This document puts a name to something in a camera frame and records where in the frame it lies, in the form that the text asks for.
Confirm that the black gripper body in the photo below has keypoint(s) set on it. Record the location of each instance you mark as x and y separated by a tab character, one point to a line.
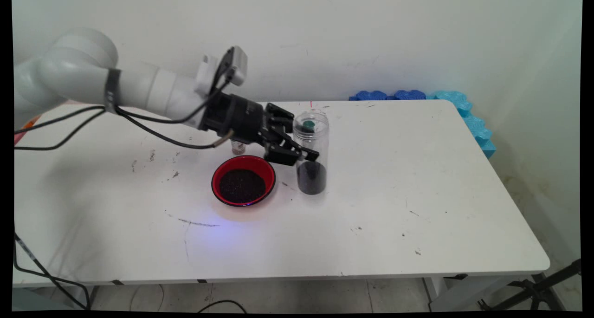
248	120

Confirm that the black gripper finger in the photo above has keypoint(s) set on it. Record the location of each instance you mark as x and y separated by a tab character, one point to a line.
280	113
283	151

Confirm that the clear jar with black seeds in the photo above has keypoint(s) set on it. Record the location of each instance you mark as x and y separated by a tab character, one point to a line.
312	178

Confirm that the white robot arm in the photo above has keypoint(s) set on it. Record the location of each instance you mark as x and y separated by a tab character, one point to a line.
79	72

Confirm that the green-capped spice bottle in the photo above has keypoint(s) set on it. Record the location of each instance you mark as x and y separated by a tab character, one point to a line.
237	147
308	123

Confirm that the red bowl with black seeds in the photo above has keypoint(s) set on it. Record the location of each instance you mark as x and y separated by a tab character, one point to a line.
243	185

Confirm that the dark blue foam mat piece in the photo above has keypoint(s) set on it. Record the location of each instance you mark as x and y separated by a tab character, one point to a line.
369	95
409	95

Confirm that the light blue foam mat piece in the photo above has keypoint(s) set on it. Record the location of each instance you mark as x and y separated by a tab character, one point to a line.
473	123

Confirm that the orange block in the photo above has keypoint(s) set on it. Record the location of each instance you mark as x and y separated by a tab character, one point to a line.
30	122

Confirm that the white table leg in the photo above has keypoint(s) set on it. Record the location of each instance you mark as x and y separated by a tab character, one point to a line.
457	292

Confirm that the pink block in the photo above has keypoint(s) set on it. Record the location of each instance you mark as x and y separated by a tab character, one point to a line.
18	137

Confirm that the black tripod stand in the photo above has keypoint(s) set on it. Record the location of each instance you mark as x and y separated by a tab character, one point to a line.
538	290

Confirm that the black wrist mount bracket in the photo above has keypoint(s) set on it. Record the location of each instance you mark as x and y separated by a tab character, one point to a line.
214	113

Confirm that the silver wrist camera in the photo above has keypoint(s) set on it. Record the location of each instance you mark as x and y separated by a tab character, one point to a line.
236	65

